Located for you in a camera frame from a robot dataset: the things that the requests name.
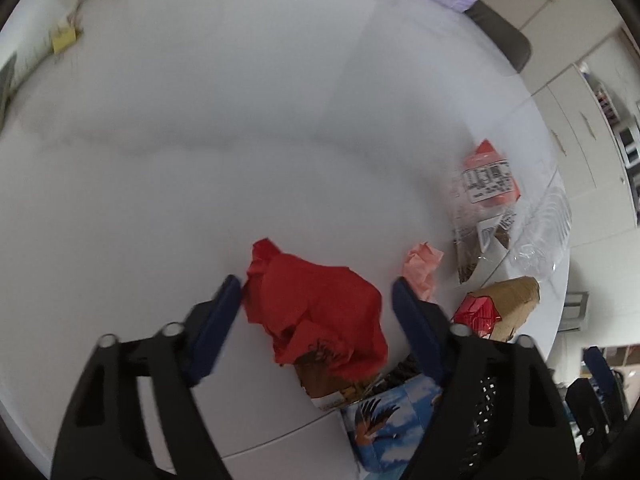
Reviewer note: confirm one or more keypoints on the pink crumpled paper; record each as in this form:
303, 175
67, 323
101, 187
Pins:
419, 267

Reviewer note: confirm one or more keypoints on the blue printed carton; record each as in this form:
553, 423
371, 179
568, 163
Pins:
386, 429

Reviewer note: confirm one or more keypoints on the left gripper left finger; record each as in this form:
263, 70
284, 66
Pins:
103, 434

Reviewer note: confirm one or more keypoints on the yellow sticky notes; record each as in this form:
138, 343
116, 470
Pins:
62, 38

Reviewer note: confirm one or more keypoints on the dark grey chair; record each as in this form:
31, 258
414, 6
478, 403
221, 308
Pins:
513, 44

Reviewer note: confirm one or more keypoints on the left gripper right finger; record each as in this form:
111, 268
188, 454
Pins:
528, 434

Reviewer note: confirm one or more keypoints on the brown cardboard piece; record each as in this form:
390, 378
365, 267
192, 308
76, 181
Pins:
327, 390

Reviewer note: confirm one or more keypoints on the red labelled plastic wrapper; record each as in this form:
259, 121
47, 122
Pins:
483, 194

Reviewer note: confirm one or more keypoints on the red paper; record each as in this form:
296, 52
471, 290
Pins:
325, 314

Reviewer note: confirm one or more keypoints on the clear plastic bottle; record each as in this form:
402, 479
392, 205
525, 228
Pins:
543, 241

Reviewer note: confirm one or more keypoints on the white drawer cabinet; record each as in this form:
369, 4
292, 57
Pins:
593, 174

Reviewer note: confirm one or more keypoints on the black foam net sleeve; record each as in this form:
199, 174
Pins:
454, 440

